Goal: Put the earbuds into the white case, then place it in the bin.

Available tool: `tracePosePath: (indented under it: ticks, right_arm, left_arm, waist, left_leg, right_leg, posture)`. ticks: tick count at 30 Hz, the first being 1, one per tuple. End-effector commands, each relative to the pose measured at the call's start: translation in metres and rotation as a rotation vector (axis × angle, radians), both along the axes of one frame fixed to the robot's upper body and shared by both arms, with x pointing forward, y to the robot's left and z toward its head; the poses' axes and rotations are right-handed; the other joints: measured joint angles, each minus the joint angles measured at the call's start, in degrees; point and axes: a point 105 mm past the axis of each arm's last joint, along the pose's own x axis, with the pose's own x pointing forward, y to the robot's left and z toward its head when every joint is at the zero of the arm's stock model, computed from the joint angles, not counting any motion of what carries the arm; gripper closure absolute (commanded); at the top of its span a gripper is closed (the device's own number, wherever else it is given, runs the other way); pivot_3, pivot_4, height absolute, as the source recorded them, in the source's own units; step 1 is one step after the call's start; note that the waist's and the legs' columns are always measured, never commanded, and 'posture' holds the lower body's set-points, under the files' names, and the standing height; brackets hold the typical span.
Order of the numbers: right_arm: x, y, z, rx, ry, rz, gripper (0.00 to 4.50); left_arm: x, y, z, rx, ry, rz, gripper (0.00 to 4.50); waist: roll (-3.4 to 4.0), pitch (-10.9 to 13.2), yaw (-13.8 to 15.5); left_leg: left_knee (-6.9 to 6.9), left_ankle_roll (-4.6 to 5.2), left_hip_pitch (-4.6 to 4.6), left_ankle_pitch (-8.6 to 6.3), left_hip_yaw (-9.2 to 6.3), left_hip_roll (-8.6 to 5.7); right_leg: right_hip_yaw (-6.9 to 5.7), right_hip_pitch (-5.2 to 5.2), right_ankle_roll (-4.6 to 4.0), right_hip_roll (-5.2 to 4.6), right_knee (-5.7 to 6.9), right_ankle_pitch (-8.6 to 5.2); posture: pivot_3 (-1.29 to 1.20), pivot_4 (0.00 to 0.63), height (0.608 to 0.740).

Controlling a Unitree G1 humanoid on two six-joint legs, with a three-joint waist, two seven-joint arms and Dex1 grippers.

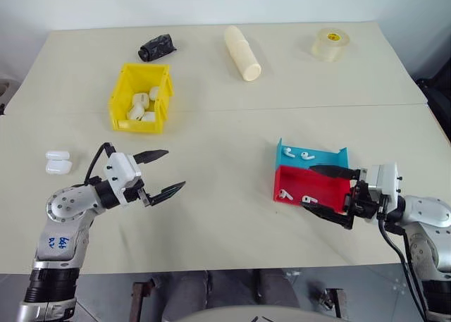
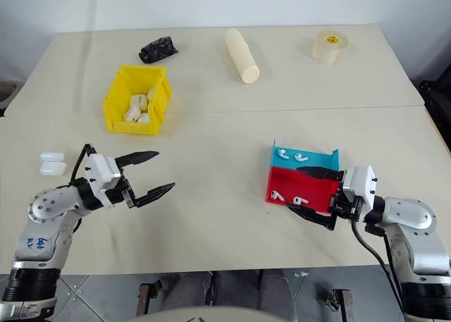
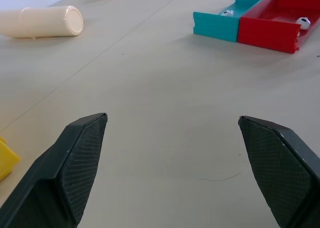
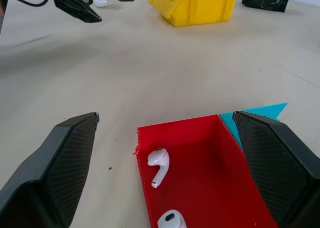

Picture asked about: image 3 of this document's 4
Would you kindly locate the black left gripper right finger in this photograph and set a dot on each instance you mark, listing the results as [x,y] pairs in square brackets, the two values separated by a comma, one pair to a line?
[280,168]

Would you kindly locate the yellow plastic tray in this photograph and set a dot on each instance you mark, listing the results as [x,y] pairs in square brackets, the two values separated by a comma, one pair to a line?
[6,158]

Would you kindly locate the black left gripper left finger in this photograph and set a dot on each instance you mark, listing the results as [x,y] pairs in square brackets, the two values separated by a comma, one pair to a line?
[62,173]

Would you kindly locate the white wireless earbud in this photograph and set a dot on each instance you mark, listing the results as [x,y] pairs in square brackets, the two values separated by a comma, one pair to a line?
[303,23]
[227,13]

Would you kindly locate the cream plastic bottle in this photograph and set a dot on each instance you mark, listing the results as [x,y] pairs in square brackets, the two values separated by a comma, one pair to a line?
[37,22]

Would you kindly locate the teal plastic tray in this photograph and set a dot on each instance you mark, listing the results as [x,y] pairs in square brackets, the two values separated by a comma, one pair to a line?
[220,23]

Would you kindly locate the red plastic tray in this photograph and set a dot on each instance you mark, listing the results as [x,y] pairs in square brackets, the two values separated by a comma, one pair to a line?
[272,28]

